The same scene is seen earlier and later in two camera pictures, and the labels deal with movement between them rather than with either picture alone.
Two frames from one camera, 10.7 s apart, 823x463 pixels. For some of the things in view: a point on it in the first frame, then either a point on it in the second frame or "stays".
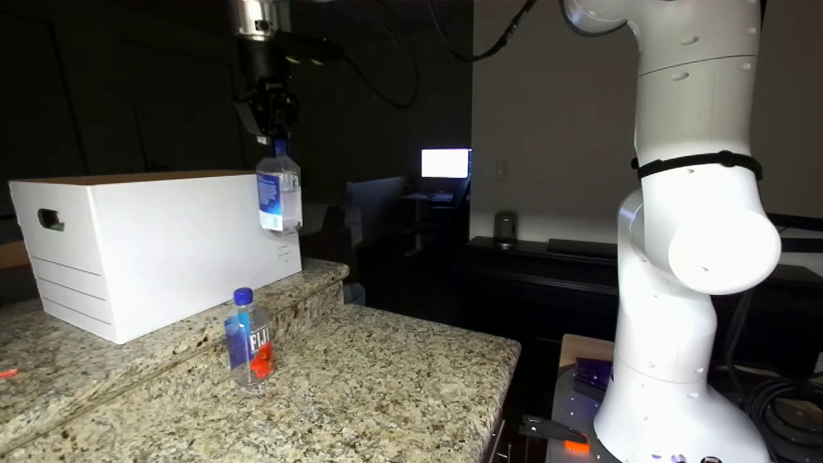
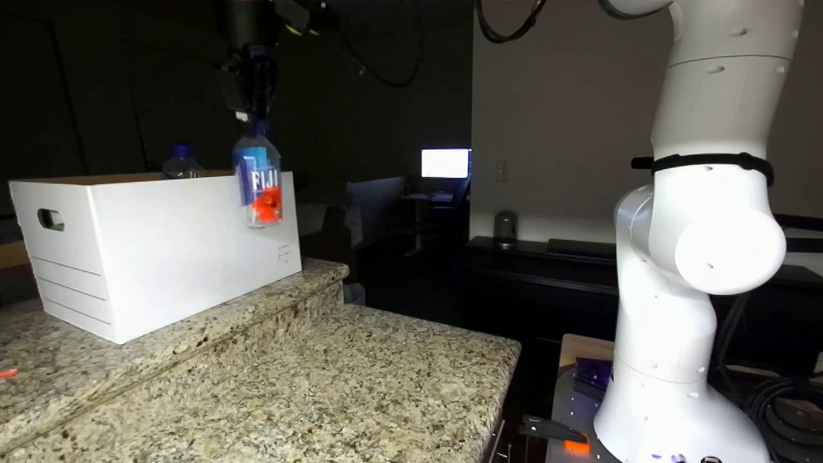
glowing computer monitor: (447, 164) stays
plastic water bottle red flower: (249, 344) → (258, 166)
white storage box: (133, 254) stays
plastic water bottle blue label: (280, 188) → (183, 166)
